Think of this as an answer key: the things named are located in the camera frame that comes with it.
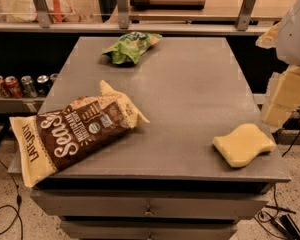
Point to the lower grey drawer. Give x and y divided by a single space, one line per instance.
119 230

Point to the grey drawer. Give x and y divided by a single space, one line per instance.
119 230
153 204

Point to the dark soda can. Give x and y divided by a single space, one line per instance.
44 84

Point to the green soda can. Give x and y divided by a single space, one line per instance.
29 86

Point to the metal bracket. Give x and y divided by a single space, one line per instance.
123 14
244 16
43 15

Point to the red soda can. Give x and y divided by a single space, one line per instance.
14 87
3 89

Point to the white plastic bag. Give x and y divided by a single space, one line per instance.
25 11

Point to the silver soda can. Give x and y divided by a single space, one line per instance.
53 77

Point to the brown multigrain chip bag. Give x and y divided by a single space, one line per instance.
53 141

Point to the upper grey drawer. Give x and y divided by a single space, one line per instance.
153 204

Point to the middle metal bracket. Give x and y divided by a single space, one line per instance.
123 14

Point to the black power adapter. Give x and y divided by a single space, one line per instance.
290 226

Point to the yellow wavy sponge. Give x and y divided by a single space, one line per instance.
243 144

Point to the right metal bracket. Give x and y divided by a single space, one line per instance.
244 16

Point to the left metal bracket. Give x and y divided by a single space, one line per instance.
43 15

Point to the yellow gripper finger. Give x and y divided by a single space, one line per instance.
282 96
268 39

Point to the green rice chip bag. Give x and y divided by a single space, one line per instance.
131 46

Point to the red soda can left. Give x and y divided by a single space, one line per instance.
3 89

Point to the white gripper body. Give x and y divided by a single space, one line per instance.
295 34

